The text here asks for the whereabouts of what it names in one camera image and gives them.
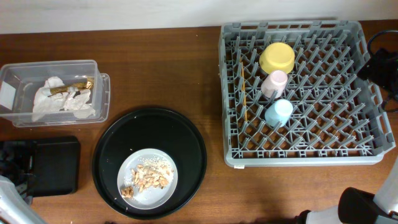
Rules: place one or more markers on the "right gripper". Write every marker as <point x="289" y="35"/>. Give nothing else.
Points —
<point x="379" y="66"/>

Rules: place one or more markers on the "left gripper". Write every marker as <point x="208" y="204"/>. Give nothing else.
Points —
<point x="20" y="152"/>

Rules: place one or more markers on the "white napkin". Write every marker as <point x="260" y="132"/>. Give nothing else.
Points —
<point x="76" y="101"/>

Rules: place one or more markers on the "yellow bowl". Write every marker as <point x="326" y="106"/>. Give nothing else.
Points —
<point x="277" y="56"/>

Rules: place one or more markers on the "gold snack wrapper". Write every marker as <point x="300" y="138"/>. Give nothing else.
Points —
<point x="73" y="87"/>

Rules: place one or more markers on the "pink cup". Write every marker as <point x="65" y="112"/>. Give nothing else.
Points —
<point x="275" y="82"/>

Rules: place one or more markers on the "light blue cup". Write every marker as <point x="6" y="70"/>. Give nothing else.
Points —
<point x="278" y="112"/>

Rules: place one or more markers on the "food scraps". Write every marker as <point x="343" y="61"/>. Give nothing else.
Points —
<point x="149" y="173"/>

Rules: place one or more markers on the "wooden chopstick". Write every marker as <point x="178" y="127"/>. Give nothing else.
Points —
<point x="243" y="89"/>

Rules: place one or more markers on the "grey plate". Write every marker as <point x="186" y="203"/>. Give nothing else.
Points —
<point x="151" y="198"/>

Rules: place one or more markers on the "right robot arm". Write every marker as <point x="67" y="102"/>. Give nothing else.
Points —
<point x="357" y="206"/>

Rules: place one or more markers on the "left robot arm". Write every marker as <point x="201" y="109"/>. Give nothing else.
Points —
<point x="15" y="203"/>

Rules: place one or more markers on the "clear plastic waste bin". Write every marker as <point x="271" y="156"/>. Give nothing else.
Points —
<point x="21" y="81"/>

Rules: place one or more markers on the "grey dishwasher rack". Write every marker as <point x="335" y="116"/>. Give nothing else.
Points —
<point x="337" y="117"/>

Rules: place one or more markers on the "black rectangular tray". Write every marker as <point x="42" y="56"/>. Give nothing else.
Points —
<point x="55" y="166"/>

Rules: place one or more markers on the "round black tray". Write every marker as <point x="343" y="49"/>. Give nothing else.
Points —
<point x="157" y="128"/>

